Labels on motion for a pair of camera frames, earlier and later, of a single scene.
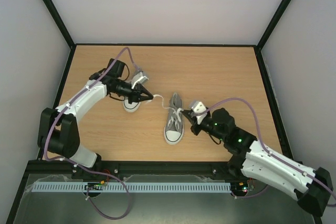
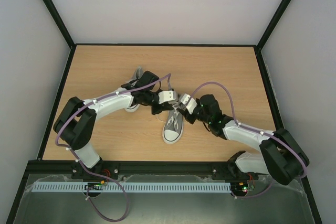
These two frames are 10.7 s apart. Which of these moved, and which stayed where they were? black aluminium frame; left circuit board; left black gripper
Moved: left black gripper
Stayed: left circuit board; black aluminium frame
